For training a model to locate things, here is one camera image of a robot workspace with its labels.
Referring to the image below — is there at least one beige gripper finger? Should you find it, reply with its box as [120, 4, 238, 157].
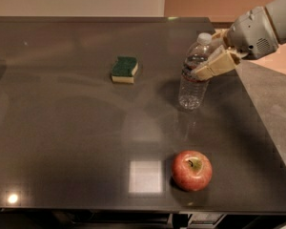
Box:
[212, 29, 228, 42]
[191, 46, 241, 81]

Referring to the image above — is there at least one clear plastic water bottle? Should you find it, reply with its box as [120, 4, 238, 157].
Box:
[178, 32, 212, 111]

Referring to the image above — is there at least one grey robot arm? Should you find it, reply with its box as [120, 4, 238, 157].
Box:
[191, 0, 286, 81]

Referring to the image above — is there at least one red apple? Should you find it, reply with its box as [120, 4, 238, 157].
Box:
[171, 151, 213, 192]

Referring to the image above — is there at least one green and yellow sponge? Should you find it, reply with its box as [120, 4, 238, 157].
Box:
[111, 56, 138, 84]

